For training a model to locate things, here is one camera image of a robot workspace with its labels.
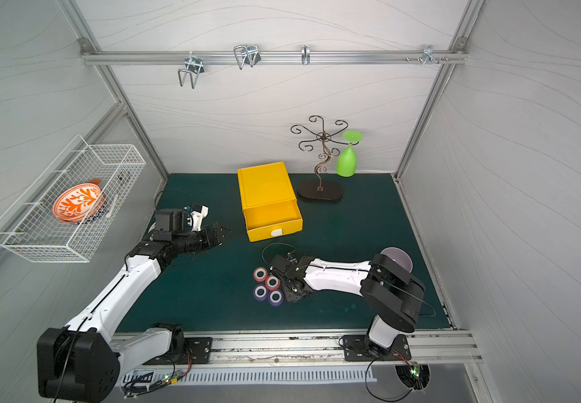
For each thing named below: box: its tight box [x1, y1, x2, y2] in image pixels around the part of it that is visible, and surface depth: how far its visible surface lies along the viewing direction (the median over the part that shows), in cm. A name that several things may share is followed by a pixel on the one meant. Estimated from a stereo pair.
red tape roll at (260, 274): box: [252, 266, 268, 283], surface depth 90 cm
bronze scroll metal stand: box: [290, 115, 351, 202], surface depth 97 cm
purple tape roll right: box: [267, 288, 285, 307], surface depth 86 cm
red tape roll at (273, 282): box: [265, 274, 282, 291], surface depth 88 cm
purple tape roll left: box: [252, 283, 268, 301], surface depth 86 cm
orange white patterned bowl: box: [52, 178, 102, 223], surface depth 67 cm
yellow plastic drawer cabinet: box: [236, 161, 304, 243], surface depth 89 cm
